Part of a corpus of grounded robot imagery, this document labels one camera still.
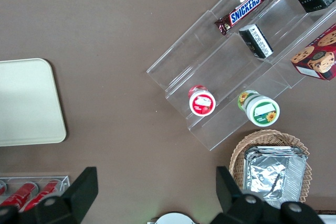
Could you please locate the light tan wicker basket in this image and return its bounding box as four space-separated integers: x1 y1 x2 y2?
229 129 313 205

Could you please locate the green lid yogurt cup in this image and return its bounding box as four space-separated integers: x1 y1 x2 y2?
237 90 280 127

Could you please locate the clear acrylic step display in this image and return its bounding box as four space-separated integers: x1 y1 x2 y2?
146 0 336 152

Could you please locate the beige rectangular plastic tray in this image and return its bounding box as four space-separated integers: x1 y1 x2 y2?
0 58 67 147

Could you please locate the red lid yogurt cup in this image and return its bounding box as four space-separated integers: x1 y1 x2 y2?
188 84 217 117

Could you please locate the red chocolate chip cookie box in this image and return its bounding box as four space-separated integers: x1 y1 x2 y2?
291 24 336 81

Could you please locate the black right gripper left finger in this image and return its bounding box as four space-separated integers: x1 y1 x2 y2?
18 166 99 224

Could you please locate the aluminium foil tray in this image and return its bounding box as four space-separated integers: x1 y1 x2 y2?
243 145 308 210

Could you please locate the Snickers chocolate bar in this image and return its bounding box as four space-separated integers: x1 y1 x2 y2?
214 0 271 37

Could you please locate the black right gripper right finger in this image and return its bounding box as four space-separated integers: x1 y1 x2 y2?
209 166 280 224

